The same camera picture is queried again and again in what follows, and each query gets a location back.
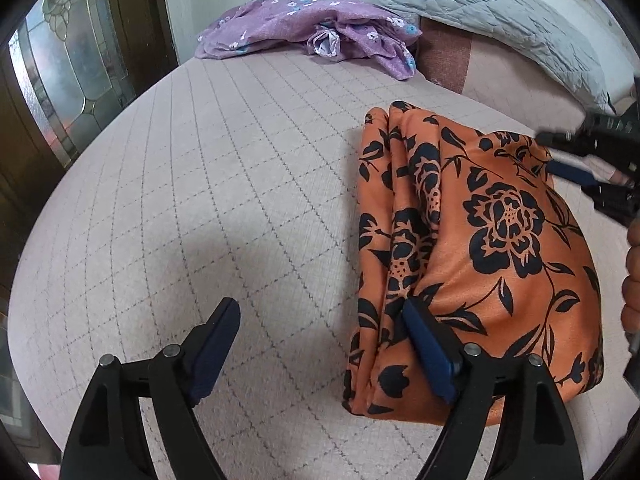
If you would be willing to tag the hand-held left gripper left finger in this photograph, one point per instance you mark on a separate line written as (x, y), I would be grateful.
(215, 352)

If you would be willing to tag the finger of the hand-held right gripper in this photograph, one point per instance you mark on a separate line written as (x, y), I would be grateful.
(600, 135)
(575, 174)

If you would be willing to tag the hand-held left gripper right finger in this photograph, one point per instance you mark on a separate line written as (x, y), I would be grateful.
(430, 355)

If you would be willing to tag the orange black floral garment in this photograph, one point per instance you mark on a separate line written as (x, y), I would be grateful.
(500, 260)

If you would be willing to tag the person's right hand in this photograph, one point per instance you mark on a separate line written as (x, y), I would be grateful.
(632, 270)

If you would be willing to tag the pink bolster cushion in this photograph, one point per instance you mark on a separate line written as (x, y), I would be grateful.
(475, 70)

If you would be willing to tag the grey quilted pillow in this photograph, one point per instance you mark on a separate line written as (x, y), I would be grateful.
(500, 20)

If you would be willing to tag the quilted beige bed mattress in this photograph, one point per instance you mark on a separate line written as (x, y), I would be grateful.
(200, 185)

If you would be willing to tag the purple floral garment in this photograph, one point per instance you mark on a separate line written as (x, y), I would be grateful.
(300, 25)

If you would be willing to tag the wooden door with glass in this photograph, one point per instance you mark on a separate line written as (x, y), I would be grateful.
(75, 60)

